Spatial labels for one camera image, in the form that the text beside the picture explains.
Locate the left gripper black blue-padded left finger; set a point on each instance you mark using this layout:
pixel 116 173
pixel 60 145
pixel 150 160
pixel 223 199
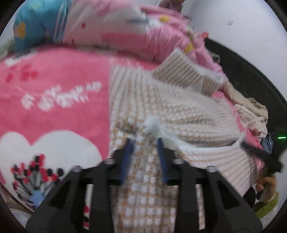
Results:
pixel 63 208

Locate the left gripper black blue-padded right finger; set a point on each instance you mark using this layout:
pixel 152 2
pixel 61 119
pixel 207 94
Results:
pixel 224 209

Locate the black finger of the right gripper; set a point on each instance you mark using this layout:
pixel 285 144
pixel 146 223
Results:
pixel 271 160

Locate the beige white houndstooth knit garment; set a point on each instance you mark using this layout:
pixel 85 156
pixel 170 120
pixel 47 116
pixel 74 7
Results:
pixel 173 102

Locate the beige crumpled clothes pile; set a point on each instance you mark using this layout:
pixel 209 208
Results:
pixel 254 116

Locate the person's right hand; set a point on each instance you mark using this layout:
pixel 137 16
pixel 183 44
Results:
pixel 267 185

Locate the blue denim garment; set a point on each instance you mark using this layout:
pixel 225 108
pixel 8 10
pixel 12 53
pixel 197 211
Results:
pixel 267 143

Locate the black bed headboard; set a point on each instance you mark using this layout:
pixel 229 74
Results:
pixel 251 83

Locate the pink floral fleece blanket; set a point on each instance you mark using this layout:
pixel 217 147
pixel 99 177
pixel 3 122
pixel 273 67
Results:
pixel 54 116

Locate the pink blue patterned quilt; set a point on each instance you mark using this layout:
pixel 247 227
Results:
pixel 149 31

